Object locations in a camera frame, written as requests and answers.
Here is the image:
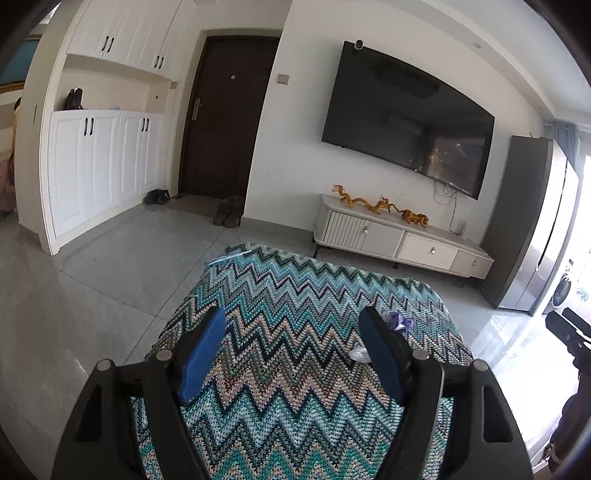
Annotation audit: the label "grey refrigerator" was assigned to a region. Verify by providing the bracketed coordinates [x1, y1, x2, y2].
[480, 136, 579, 314]

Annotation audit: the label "purple candy wrapper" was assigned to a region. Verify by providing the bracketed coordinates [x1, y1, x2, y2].
[388, 312, 414, 332]

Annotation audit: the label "dark brown entrance door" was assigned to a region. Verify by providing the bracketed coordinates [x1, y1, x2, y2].
[178, 36, 280, 199]

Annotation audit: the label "white TV cabinet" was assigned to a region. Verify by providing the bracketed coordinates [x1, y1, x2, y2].
[314, 195, 494, 280]

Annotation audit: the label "golden tiger figurine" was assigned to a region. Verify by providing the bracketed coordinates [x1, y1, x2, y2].
[397, 209, 429, 228]

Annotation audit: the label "black shoes by cupboard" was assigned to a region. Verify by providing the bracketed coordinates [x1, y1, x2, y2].
[143, 189, 170, 205]

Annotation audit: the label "golden dragon figurine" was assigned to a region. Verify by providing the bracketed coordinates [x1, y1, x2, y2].
[332, 184, 391, 215]

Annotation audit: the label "crumpled white tissue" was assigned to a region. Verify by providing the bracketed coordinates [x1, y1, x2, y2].
[348, 346, 372, 364]

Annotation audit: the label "dark shoes by door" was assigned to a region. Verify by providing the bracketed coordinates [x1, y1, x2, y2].
[213, 196, 245, 228]

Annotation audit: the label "zigzag patterned tablecloth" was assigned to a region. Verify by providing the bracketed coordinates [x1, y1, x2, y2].
[155, 243, 473, 479]

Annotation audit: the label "black handbag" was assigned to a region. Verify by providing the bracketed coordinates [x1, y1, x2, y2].
[62, 88, 83, 110]

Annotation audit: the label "wall mounted black television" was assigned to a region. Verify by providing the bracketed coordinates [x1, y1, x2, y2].
[322, 41, 495, 199]

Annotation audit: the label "white wall cupboard unit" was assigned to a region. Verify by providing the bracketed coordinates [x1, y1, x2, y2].
[39, 1, 197, 255]

